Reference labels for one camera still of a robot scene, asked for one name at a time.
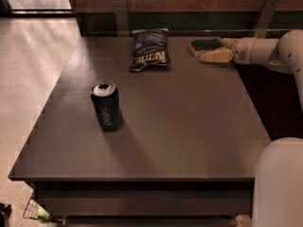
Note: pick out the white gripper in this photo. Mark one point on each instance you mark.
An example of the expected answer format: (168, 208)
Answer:
(241, 52)

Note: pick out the yellow sponge with dark top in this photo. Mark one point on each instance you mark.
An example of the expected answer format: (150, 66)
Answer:
(197, 47)

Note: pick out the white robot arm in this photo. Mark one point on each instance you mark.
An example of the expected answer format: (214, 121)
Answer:
(273, 67)

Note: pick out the blue pepsi can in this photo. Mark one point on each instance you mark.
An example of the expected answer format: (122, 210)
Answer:
(105, 98)

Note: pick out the blue Kettle chips bag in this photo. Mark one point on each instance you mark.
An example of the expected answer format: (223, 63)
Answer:
(150, 49)

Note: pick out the right metal bracket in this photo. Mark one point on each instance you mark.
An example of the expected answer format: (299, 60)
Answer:
(265, 18)

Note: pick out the metal bracket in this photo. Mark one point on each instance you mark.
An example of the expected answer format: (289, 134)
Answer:
(121, 15)
(265, 18)

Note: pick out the left metal bracket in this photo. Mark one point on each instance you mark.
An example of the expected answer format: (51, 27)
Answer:
(121, 15)

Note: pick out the horizontal metal rail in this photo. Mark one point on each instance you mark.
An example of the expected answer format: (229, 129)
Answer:
(220, 33)

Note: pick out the wire basket with green item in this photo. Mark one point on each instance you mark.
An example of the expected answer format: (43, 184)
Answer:
(35, 211)

